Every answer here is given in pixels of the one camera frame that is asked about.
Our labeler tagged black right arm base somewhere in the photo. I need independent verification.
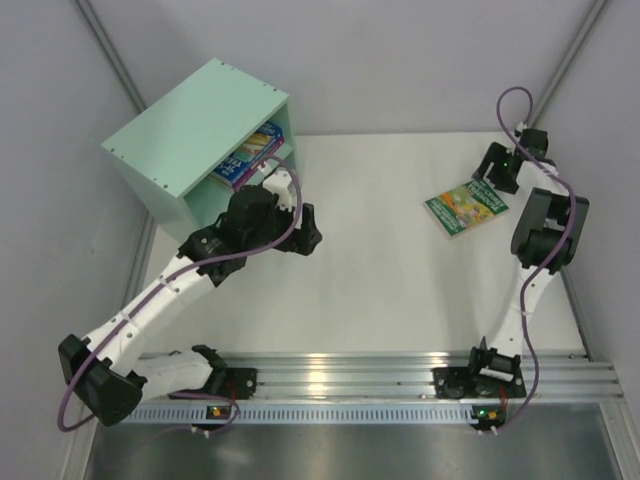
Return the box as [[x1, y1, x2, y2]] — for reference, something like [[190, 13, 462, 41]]
[[432, 367, 527, 400]]

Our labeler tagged mint green shelf cabinet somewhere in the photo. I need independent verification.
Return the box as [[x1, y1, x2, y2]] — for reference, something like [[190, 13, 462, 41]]
[[102, 59, 296, 242]]

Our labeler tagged purple 117-Storey Treehouse book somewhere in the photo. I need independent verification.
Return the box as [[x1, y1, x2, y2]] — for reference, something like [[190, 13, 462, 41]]
[[232, 137, 285, 191]]

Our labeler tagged green Storey Treehouse book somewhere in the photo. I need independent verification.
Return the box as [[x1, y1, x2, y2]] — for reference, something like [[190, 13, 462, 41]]
[[424, 179, 509, 239]]

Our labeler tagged aluminium mounting rail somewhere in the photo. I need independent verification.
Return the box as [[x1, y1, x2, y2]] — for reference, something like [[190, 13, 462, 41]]
[[134, 351, 626, 405]]

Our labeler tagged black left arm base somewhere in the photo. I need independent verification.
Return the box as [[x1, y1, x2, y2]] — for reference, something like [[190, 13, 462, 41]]
[[168, 367, 258, 400]]

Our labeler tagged blue 91-Storey Treehouse book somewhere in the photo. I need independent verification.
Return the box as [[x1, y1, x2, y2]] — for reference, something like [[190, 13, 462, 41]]
[[210, 121, 284, 189]]

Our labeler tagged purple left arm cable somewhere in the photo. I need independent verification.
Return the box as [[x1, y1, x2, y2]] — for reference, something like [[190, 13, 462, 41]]
[[57, 155, 304, 434]]

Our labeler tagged perforated grey cable duct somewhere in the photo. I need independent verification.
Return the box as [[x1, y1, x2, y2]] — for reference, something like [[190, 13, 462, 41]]
[[125, 401, 505, 428]]

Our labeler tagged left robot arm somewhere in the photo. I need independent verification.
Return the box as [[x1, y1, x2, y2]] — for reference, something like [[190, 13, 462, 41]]
[[58, 178, 322, 426]]

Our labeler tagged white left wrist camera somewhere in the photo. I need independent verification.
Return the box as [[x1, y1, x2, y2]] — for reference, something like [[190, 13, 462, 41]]
[[262, 167, 296, 212]]

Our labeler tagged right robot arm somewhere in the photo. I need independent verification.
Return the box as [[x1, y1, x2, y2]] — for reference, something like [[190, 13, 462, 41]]
[[469, 124, 590, 385]]

